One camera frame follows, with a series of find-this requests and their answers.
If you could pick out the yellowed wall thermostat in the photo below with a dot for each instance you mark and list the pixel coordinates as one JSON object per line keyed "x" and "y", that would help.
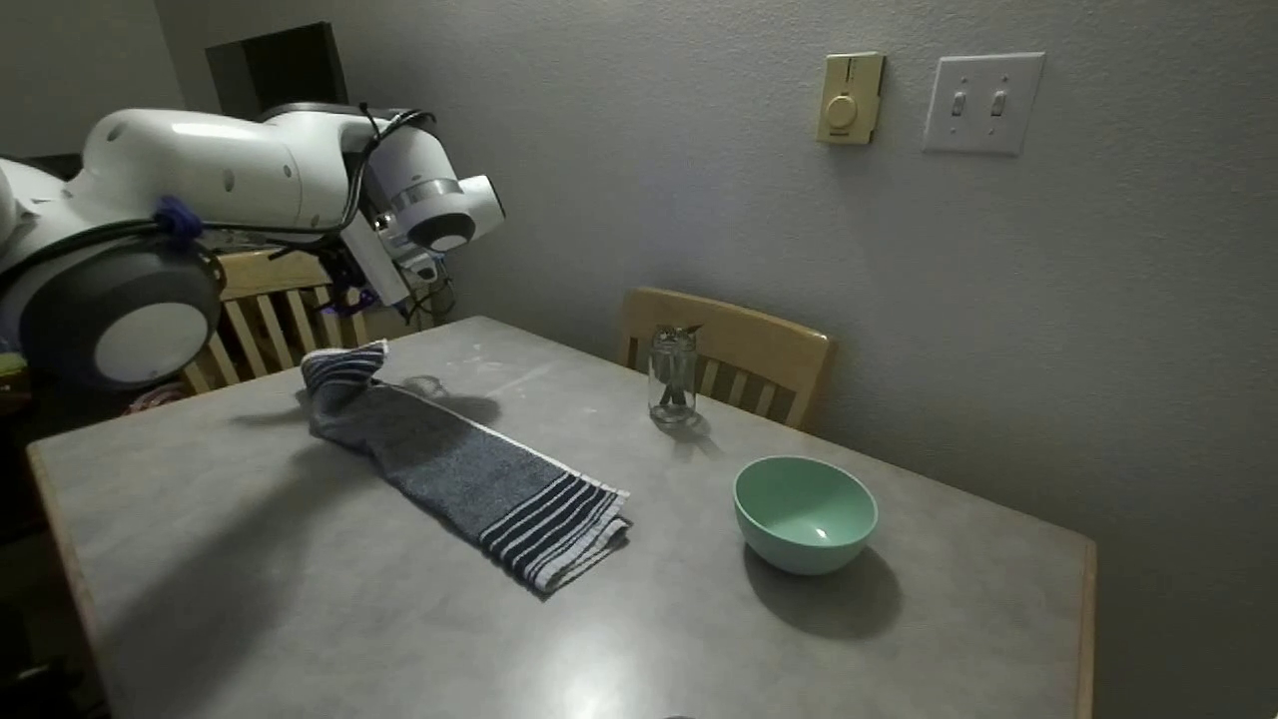
{"x": 850, "y": 102}

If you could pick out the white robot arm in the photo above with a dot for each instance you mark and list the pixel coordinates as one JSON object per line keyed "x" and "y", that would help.
{"x": 215, "y": 165}

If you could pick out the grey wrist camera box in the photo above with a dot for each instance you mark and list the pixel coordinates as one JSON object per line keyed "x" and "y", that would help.
{"x": 377, "y": 267}

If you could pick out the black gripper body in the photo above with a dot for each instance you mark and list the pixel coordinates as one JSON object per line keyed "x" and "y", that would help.
{"x": 421, "y": 273}

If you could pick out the blue striped towel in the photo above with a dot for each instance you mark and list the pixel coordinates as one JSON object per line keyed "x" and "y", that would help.
{"x": 464, "y": 464}

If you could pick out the black flat panel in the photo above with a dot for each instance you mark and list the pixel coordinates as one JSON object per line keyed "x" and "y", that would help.
{"x": 280, "y": 64}

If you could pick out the mint green bowl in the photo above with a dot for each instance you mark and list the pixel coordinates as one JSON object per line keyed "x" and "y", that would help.
{"x": 805, "y": 512}

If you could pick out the wooden chair with slatted back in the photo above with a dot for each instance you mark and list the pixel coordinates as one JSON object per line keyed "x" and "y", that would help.
{"x": 265, "y": 273}

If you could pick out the white double light switch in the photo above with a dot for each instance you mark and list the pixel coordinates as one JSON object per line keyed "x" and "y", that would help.
{"x": 980, "y": 106}

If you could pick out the wooden chair with solid backrest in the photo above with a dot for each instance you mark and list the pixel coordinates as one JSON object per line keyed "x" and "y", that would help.
{"x": 773, "y": 347}

